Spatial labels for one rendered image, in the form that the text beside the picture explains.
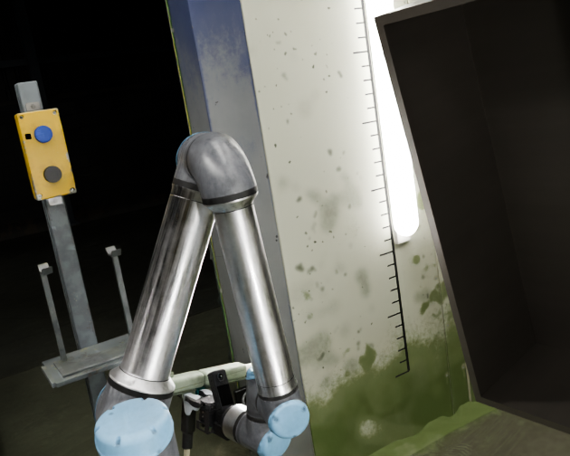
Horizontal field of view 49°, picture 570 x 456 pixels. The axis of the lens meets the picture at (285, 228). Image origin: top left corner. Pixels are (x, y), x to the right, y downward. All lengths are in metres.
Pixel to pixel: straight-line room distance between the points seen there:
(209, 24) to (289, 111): 0.39
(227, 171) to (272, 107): 0.90
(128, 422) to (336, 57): 1.45
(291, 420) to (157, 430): 0.29
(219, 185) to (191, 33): 0.88
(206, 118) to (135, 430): 1.07
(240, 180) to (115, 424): 0.53
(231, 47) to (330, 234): 0.73
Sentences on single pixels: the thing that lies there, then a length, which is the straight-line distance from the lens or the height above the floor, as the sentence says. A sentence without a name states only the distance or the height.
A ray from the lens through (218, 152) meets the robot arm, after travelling 1.24.
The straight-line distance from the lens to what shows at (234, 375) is 1.86.
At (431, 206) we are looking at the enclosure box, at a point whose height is 1.12.
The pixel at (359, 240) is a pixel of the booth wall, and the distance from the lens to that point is 2.31.
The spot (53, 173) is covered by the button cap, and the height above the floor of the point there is 1.36.
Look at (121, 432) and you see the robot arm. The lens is 1.27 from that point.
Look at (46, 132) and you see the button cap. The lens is 1.97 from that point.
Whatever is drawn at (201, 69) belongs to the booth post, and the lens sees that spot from 1.99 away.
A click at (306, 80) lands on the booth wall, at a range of 2.17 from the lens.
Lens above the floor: 1.46
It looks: 11 degrees down
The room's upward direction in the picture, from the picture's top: 9 degrees counter-clockwise
